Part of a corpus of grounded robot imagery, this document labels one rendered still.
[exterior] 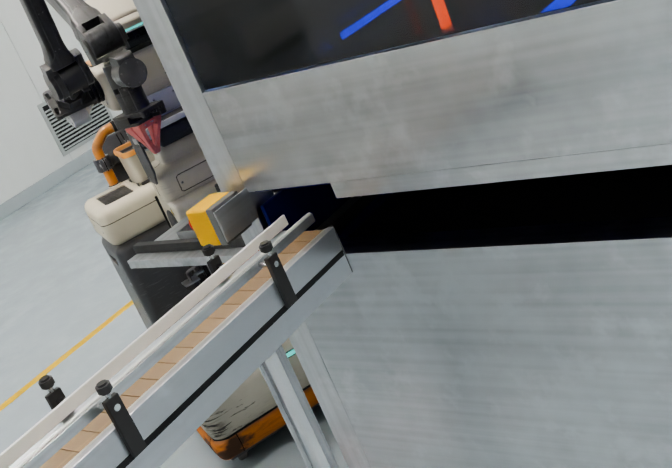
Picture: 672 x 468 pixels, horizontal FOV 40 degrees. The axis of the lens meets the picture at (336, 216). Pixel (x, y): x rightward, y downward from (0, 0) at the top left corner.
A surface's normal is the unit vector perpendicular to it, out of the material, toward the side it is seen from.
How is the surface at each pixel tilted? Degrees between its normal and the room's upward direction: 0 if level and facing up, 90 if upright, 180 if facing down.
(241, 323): 90
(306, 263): 90
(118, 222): 90
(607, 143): 90
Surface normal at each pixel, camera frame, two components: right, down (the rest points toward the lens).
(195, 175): 0.49, 0.28
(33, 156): 0.76, -0.07
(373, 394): -0.55, 0.49
